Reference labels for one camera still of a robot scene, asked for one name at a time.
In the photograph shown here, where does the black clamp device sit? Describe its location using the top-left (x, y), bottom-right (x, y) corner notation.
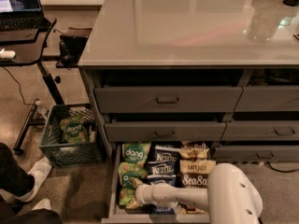
top-left (56, 27), bottom-right (92, 68)

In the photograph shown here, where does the grey bottom right drawer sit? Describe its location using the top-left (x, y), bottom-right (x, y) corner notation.
top-left (212, 146), bottom-right (299, 162)

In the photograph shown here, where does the green dang bag in crate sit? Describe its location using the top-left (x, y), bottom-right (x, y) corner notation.
top-left (60, 115), bottom-right (90, 143)

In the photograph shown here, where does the grey cabinet with glossy top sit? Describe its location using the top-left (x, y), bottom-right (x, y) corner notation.
top-left (79, 0), bottom-right (299, 155)

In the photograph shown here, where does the blue kettle chip bag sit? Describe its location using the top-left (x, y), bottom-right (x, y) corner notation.
top-left (147, 175), bottom-right (177, 215)
top-left (151, 146), bottom-right (180, 161)
top-left (146, 161), bottom-right (178, 175)

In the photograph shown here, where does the grey top right drawer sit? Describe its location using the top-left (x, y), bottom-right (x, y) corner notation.
top-left (235, 86), bottom-right (299, 112)

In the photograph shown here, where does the white computer mouse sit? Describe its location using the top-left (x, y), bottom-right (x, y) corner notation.
top-left (0, 49), bottom-right (16, 60)

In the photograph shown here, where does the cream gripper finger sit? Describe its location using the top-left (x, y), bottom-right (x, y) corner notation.
top-left (131, 177), bottom-right (143, 188)

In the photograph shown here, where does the brown sea salt bag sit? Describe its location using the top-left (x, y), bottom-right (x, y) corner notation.
top-left (178, 159), bottom-right (217, 215)
top-left (179, 142), bottom-right (209, 160)

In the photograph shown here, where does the front blue kettle chip bag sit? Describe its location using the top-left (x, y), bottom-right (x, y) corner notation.
top-left (147, 175), bottom-right (177, 215)

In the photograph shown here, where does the rear blue kettle chip bag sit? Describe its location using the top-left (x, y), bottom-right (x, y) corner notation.
top-left (151, 146), bottom-right (180, 161)

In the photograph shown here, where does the person's white sock foot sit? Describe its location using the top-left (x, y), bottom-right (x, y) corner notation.
top-left (16, 157), bottom-right (52, 203)

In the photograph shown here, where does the middle blue kettle chip bag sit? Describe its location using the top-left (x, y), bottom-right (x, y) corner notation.
top-left (146, 161), bottom-right (178, 175)

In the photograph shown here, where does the rear brown sea salt bag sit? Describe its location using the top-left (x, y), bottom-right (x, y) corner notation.
top-left (179, 142), bottom-right (209, 160)

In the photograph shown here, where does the green dang chip bag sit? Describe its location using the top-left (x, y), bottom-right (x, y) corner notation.
top-left (119, 162), bottom-right (148, 206)
top-left (122, 142), bottom-right (151, 167)

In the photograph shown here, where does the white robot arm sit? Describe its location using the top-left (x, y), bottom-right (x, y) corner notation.
top-left (126, 163), bottom-right (263, 224)

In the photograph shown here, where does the grey middle right drawer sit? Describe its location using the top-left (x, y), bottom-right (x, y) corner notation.
top-left (221, 120), bottom-right (299, 141)

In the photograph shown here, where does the black floor cable right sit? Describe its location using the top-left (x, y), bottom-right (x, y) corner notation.
top-left (264, 161), bottom-right (299, 174)

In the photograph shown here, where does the black cable under desk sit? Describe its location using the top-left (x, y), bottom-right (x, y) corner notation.
top-left (2, 66), bottom-right (36, 106)

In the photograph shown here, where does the black laptop stand desk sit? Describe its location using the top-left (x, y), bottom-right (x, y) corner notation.
top-left (0, 15), bottom-right (64, 156)

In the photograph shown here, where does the black laptop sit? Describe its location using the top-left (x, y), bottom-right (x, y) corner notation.
top-left (0, 0), bottom-right (44, 44)

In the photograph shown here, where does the front brown sea salt bag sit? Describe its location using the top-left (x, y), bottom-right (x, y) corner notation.
top-left (178, 159), bottom-right (217, 215)

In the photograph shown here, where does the open bottom grey drawer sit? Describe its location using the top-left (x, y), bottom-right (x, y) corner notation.
top-left (104, 142), bottom-right (208, 223)

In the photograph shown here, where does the green plastic crate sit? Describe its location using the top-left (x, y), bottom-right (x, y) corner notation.
top-left (39, 104), bottom-right (106, 168)

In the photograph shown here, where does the person's black trouser leg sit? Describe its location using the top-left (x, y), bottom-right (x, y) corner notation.
top-left (0, 143), bottom-right (63, 224)

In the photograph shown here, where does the grey middle left drawer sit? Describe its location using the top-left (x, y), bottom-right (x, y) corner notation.
top-left (105, 121), bottom-right (226, 142)

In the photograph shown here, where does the grey top left drawer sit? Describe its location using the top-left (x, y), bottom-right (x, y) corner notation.
top-left (94, 87), bottom-right (242, 113)

